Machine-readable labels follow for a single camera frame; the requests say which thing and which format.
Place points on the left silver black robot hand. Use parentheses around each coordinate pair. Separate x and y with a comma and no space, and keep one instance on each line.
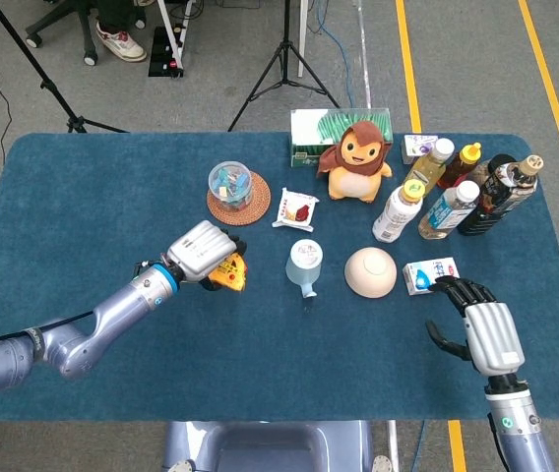
(196,251)

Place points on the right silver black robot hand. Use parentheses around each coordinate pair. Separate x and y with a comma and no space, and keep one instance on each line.
(493,334)

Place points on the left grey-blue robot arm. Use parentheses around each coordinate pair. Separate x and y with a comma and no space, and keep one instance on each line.
(112,314)

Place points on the clear jar of binder clips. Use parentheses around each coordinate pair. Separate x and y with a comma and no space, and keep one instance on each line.
(230,182)

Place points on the round woven rattan coaster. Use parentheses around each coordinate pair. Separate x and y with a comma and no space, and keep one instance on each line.
(261,201)

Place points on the white blue milk carton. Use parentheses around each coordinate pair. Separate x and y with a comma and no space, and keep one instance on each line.
(437,268)

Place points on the blue tablecloth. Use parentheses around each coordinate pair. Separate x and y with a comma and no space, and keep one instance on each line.
(112,196)

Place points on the white snack packet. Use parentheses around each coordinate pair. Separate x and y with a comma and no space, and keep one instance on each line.
(294,209)

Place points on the light blue plastic cup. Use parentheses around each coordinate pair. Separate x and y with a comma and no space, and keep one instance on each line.
(304,268)

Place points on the dark bottle beige cap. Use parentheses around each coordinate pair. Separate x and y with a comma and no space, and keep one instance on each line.
(491,206)

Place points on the clear bottle blue label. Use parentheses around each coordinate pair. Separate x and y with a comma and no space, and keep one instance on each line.
(444,214)

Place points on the cream ceramic bowl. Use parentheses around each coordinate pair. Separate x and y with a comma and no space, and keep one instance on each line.
(370,273)

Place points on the white bottle yellow cap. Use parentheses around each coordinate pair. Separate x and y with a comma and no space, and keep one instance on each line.
(395,216)

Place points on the green white tissue box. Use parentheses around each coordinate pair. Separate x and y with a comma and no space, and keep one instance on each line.
(309,133)

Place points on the amber bottle yellow cap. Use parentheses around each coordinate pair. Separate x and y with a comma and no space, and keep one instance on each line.
(456,169)

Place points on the dark bottle black cap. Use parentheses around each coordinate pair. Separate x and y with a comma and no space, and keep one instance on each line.
(502,162)

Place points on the orange plush toy brown hood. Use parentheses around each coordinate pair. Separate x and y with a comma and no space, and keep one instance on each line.
(355,182)

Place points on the pale yellow tea bottle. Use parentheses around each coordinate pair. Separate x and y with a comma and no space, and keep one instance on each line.
(427,169)

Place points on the black power strip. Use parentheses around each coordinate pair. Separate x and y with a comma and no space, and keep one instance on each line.
(161,54)

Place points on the small white purple box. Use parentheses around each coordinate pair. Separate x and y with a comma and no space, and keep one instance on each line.
(415,145)

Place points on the grey-blue robot torso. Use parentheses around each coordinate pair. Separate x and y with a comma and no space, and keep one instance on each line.
(269,447)

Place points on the black light stand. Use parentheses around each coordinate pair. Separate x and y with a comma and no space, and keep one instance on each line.
(53,91)

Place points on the seated person dark trousers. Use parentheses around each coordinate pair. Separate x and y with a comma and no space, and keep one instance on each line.
(122,44)

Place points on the black tripod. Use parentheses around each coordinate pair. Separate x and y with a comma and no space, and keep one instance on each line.
(286,49)

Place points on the black office chair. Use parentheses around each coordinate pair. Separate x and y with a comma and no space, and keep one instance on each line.
(88,44)

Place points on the white slanted frame post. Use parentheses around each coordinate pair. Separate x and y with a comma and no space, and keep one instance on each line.
(168,29)

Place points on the white upright post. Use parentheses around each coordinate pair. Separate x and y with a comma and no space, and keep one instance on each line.
(303,39)

